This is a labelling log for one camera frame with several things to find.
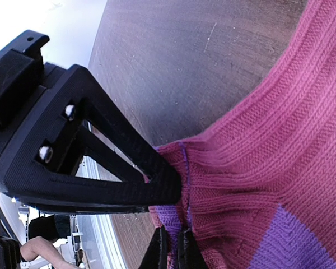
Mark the front aluminium rail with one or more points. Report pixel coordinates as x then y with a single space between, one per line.
100 241

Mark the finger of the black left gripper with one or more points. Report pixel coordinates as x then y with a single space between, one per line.
72 151

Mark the maroon purple striped sock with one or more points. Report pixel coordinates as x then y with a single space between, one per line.
259 185

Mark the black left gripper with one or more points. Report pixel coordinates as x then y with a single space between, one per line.
35 129

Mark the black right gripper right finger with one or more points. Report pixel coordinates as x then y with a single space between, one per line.
189 255

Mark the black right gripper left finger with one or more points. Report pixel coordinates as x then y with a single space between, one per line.
155 256

